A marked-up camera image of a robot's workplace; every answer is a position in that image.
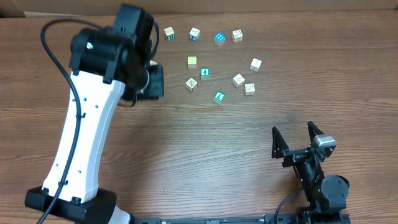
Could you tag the dark side wooden block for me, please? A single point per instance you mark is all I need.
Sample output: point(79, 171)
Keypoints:
point(255, 65)

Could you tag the blue top wooden block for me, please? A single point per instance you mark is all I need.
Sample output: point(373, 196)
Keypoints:
point(219, 39)

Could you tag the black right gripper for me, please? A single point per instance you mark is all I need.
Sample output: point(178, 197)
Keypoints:
point(281, 150)

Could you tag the green 4 wooden block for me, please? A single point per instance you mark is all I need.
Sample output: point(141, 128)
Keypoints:
point(205, 74)

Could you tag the number 2 wooden block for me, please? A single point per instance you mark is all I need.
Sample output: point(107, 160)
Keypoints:
point(191, 84)

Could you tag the plain X wooden block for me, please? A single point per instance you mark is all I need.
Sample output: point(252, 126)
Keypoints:
point(238, 80)

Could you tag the green R wooden block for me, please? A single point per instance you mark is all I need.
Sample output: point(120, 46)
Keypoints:
point(169, 33)

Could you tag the yellow top wooden block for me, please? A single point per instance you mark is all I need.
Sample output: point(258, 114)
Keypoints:
point(191, 62)

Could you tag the cardboard back panel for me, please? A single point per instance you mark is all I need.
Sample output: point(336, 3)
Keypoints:
point(19, 8)

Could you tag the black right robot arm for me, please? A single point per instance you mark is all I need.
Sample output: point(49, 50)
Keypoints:
point(326, 195)

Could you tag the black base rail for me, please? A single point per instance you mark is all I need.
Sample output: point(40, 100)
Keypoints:
point(211, 221)

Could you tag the green L wooden block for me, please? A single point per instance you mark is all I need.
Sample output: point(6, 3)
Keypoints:
point(218, 97)

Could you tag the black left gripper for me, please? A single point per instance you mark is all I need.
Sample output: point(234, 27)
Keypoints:
point(156, 86)

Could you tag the green J wooden block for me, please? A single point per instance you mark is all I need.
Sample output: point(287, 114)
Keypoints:
point(194, 34)

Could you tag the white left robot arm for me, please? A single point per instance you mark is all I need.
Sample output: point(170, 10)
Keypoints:
point(108, 65)

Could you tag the red E wooden block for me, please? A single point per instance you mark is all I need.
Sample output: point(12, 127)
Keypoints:
point(249, 89)

